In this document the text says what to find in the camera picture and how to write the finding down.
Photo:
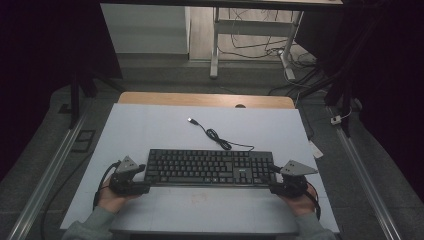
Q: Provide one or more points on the white desk frame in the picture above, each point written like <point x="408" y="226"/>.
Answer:
<point x="248" y="27"/>

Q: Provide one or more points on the aluminium rail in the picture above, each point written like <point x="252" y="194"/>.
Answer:
<point x="363" y="176"/>
<point x="50" y="176"/>

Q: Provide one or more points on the white table mat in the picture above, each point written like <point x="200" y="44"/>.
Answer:
<point x="160" y="130"/>

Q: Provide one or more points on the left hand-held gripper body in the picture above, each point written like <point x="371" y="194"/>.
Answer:
<point x="123" y="181"/>

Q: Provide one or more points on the person's right hand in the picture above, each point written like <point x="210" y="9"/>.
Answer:
<point x="301" y="205"/>

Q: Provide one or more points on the black metal stand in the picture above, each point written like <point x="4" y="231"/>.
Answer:
<point x="345" y="100"/>
<point x="75" y="100"/>

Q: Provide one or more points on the dark curtain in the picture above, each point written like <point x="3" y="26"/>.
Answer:
<point x="43" y="56"/>
<point x="390" y="83"/>

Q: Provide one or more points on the white paper tag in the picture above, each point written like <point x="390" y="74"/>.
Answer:
<point x="316" y="150"/>

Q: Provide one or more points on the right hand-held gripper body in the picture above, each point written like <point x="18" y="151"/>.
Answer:
<point x="295" y="183"/>

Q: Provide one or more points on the small white adapter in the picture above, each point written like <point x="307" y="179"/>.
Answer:
<point x="336" y="120"/>

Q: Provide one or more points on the person's left hand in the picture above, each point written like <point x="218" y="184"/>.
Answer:
<point x="109" y="200"/>

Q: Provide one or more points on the grey cabinet panel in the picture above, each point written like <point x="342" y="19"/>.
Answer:
<point x="146" y="30"/>

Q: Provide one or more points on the black keyboard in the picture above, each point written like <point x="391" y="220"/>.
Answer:
<point x="206" y="166"/>

